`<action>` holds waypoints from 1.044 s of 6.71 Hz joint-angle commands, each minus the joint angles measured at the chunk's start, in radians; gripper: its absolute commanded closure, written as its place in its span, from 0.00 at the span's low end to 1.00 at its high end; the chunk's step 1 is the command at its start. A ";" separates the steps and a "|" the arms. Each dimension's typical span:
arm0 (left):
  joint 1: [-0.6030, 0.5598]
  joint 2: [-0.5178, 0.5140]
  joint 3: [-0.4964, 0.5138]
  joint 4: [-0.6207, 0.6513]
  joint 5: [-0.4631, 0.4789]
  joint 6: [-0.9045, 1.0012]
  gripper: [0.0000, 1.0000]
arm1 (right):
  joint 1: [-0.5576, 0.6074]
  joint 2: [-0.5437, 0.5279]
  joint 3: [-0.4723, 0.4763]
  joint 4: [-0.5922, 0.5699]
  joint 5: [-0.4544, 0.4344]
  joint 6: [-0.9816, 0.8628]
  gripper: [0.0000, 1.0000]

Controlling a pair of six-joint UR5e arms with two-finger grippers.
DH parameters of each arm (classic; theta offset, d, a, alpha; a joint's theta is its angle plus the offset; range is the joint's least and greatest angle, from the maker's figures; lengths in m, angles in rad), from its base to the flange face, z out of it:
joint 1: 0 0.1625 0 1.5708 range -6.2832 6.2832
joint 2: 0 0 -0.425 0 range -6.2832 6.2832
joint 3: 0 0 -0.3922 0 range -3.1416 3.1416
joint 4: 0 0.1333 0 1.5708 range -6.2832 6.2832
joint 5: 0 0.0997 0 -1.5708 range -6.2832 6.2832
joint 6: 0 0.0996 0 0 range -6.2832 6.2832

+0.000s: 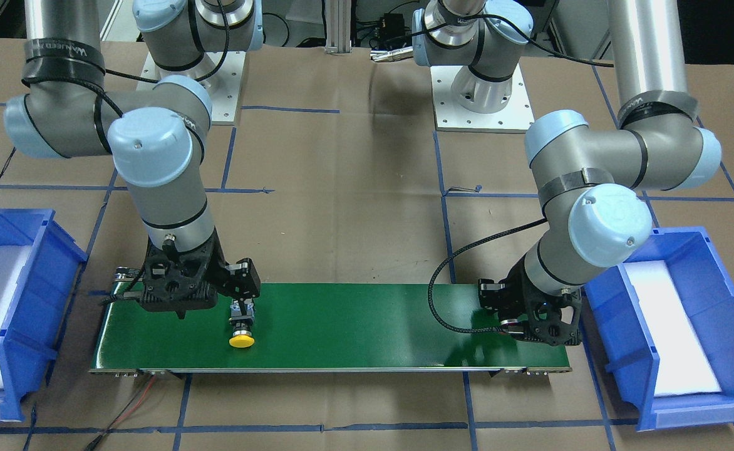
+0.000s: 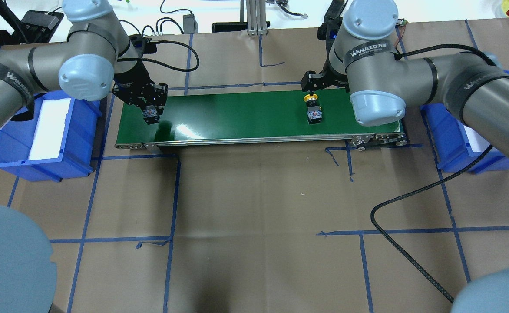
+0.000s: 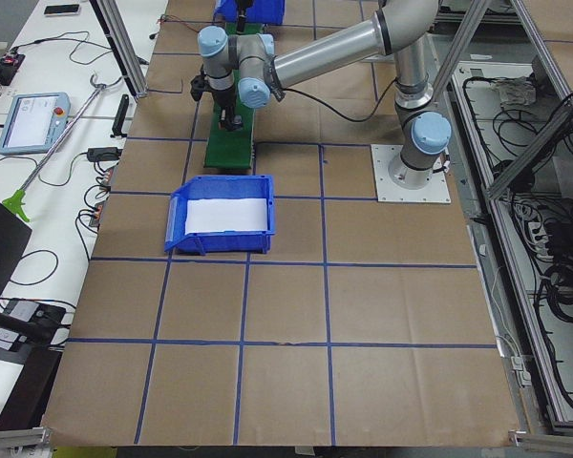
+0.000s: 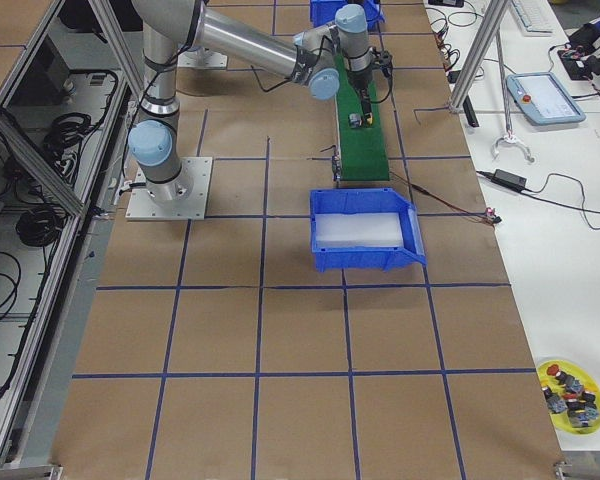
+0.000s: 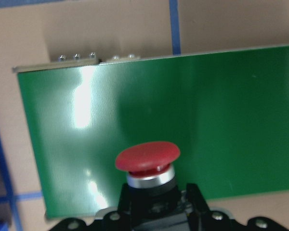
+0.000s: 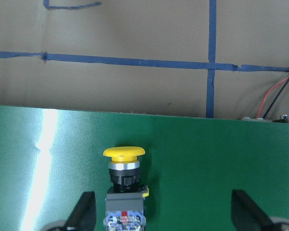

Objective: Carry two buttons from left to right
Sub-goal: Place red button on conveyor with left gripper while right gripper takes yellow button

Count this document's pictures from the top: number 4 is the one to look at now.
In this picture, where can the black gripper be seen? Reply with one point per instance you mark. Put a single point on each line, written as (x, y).
(360, 80)

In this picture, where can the spare buttons pile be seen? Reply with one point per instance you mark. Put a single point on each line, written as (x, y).
(574, 407)

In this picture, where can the green conveyor belt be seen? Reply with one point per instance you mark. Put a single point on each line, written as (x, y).
(361, 154)

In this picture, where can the blue bin right side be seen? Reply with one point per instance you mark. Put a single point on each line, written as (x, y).
(367, 200)

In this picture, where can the black flat bar tool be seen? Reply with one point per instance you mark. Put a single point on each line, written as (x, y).
(470, 113)

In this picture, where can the white foam pad right bin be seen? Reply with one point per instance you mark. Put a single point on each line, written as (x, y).
(358, 230)

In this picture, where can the reacher grabber tool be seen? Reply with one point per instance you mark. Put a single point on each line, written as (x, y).
(508, 138)

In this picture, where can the black power adapter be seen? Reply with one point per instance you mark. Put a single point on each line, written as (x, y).
(509, 180)

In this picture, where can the teach pendant tablet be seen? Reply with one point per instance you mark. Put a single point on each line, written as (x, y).
(543, 99)

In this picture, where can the white keyboard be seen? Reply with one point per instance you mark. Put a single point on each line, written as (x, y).
(530, 18)

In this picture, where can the yellow plate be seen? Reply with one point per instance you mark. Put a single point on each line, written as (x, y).
(578, 372)

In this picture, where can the aluminium frame post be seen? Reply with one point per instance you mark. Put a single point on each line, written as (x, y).
(489, 26)

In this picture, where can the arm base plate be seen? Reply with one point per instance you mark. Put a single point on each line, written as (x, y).
(183, 198)
(200, 58)

